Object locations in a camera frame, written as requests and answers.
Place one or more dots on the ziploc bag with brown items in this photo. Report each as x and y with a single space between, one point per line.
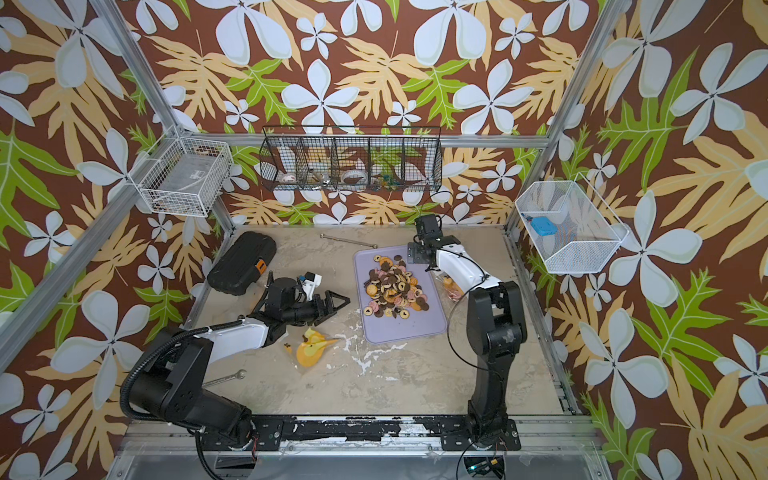
305 346

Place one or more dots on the metal rod tool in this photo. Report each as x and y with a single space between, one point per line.
348 241

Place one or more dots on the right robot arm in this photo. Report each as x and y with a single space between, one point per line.
495 327

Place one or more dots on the small metal wrench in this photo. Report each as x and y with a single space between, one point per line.
238 375

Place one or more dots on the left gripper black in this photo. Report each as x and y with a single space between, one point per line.
329 309

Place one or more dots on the white wire basket left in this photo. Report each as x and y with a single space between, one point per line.
182 174

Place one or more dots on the blue object in basket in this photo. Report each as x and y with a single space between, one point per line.
542 226

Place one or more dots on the ziploc bag with yellow toy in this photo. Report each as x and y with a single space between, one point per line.
451 288

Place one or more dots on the lavender plastic tray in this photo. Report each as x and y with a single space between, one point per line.
387 330

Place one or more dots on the white mesh basket right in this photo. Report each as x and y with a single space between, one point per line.
589 232

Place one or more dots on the pile of poured cookies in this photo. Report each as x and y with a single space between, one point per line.
392 290

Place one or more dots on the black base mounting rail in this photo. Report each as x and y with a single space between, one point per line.
449 433

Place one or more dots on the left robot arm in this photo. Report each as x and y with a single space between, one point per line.
166 383

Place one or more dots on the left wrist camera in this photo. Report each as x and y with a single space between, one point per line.
309 283

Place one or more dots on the black wire basket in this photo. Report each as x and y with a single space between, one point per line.
354 158

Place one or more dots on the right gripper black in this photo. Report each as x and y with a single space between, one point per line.
414 251

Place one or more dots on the black hard case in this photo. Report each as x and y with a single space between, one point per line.
243 263

